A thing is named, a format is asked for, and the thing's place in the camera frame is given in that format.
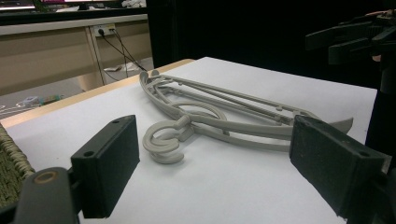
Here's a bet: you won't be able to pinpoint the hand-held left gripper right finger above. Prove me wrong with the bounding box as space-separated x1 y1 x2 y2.
289 115 392 219

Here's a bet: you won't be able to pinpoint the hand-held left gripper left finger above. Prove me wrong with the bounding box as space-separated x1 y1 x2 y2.
70 114 140 219

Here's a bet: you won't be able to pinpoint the grey plastic clothes hanger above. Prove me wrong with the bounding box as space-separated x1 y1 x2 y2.
138 71 355 165
138 70 316 154

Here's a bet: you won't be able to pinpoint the green woven basket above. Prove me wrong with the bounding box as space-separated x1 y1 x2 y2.
0 122 35 209

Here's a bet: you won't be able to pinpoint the black curtain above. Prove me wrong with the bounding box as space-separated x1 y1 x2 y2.
146 0 396 91

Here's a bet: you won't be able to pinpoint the colourful plastic toys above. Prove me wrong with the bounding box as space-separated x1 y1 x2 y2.
18 94 64 108

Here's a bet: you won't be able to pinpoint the white table cover sheet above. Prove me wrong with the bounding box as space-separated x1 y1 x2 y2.
4 56 378 224

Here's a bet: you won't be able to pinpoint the white crumpled paper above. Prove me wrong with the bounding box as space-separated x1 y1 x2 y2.
103 63 138 73

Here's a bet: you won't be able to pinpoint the beige desk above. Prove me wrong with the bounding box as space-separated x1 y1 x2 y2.
0 13 153 96

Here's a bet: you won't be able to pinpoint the white power outlet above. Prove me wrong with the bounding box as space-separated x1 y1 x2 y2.
92 23 117 38

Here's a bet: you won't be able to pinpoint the white wire hangers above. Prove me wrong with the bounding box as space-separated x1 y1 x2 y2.
0 104 35 117

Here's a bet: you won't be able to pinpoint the black power cables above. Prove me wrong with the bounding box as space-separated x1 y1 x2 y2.
98 28 148 86

